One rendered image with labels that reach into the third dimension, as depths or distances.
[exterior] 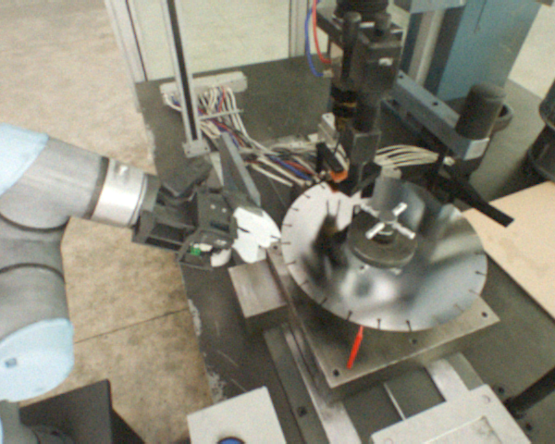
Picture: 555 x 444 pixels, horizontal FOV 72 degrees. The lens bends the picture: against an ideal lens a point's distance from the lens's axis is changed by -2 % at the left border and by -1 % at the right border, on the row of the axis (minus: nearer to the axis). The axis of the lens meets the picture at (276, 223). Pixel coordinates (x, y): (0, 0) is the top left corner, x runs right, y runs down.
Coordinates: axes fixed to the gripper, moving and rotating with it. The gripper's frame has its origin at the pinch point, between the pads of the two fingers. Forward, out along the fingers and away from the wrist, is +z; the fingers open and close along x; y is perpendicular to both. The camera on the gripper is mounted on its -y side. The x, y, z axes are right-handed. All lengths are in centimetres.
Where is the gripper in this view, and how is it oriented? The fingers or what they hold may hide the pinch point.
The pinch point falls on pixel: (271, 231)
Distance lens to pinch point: 57.3
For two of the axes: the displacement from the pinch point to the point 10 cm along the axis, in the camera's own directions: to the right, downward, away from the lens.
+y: 1.8, 7.2, -6.6
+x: 5.6, -6.3, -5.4
